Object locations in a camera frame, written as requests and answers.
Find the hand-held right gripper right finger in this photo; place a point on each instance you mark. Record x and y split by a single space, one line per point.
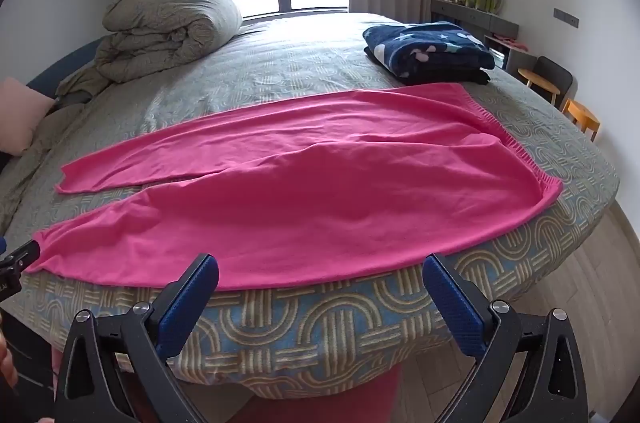
450 303

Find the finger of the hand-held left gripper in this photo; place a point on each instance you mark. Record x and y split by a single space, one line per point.
22 254

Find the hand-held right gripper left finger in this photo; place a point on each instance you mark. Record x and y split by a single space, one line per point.
192 298

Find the pink pants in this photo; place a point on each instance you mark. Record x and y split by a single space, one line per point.
310 183

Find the person's left hand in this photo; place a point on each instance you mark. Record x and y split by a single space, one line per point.
5 365

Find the pink pillow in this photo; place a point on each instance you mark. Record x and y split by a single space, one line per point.
22 113

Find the pink fabric object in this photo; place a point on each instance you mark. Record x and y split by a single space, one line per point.
330 403

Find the blue headboard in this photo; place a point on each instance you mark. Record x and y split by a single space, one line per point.
65 68

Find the black folded garment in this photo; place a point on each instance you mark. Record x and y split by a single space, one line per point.
465 78

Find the yellow wooden stool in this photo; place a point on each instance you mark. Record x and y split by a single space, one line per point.
580 112

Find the black chair with wooden legs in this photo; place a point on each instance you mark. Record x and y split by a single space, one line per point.
552 75

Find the navy star print blanket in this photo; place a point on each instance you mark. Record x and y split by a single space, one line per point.
425 45

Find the pink cloth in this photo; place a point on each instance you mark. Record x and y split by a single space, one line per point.
505 42

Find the folded grey duvet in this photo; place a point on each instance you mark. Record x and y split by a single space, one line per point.
165 28

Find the bed with patterned sheet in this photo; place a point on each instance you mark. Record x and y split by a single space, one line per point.
300 53

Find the grey desk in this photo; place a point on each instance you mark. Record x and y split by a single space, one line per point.
475 19

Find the grey wall switch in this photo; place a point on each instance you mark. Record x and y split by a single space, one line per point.
566 17

